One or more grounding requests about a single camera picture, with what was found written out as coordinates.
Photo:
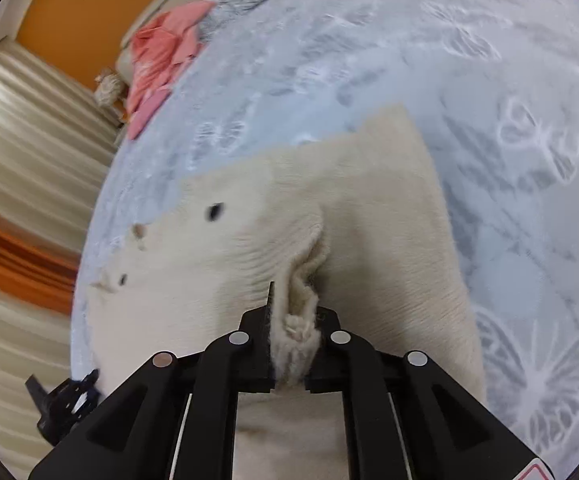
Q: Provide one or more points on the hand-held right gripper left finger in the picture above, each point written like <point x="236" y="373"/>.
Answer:
<point x="254" y="332"/>

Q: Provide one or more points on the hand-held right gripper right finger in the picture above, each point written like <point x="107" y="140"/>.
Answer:
<point x="334" y="327"/>

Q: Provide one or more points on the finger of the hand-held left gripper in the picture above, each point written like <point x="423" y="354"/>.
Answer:
<point x="64" y="402"/>

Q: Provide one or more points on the cream knit sweater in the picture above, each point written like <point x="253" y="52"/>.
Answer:
<point x="369" y="240"/>

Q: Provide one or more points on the pink clothes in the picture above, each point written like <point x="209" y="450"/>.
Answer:
<point x="162" y="57"/>

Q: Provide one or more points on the white curtain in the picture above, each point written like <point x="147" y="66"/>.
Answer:
<point x="34" y="110"/>
<point x="14" y="355"/>

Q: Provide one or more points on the orange curtain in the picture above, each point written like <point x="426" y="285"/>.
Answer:
<point x="14" y="260"/>

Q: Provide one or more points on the bed with butterfly sheet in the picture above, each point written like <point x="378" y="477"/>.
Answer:
<point x="369" y="45"/>

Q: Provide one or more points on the white feather lamp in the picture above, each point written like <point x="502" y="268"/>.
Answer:
<point x="107" y="86"/>

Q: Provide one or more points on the beige padded headboard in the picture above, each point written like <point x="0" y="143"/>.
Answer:
<point x="169" y="0"/>

